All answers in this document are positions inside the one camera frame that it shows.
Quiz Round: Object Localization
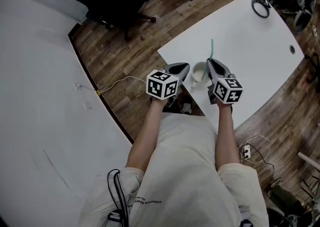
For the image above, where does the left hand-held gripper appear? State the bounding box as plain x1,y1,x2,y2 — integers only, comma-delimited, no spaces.
145,61,191,108

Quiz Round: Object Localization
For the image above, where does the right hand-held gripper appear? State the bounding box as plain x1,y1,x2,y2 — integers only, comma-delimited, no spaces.
205,57,244,114

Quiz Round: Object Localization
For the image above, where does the white cup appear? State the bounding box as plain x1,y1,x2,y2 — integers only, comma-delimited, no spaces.
190,61,211,91

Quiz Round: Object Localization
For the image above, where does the teal bendy straw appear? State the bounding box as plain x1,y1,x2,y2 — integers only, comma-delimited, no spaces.
201,38,216,82

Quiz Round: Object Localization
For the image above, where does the person's right forearm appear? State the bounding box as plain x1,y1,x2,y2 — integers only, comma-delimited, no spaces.
214,102,243,172

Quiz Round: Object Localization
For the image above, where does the person's left forearm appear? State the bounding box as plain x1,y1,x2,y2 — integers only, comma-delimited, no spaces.
124,98,168,172

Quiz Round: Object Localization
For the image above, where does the person's black shoe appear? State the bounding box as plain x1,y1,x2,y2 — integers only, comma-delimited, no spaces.
179,94,194,115

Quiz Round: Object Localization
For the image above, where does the white power strip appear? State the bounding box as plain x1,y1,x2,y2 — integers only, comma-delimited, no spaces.
239,144,253,160

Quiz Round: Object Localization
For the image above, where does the person's white t-shirt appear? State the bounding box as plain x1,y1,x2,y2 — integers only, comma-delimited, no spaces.
79,112,270,227

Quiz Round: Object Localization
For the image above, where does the grey mesh office chair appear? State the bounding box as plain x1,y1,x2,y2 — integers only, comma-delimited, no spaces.
272,0,318,33

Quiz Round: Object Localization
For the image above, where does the white cable with yellow tag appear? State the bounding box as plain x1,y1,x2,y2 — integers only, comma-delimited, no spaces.
95,75,149,96

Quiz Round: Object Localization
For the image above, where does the thin black cable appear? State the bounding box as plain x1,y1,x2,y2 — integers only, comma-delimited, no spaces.
249,145,276,180

